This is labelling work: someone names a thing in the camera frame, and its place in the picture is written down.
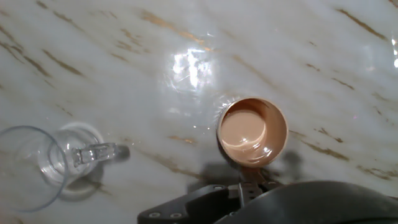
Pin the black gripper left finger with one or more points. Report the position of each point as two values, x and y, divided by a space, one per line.
199 207

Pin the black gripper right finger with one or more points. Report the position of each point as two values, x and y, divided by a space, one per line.
267 186

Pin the clear glass mug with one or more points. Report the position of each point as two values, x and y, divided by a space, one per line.
93 154

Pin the white marble pattern board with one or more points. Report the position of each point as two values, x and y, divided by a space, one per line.
124 62

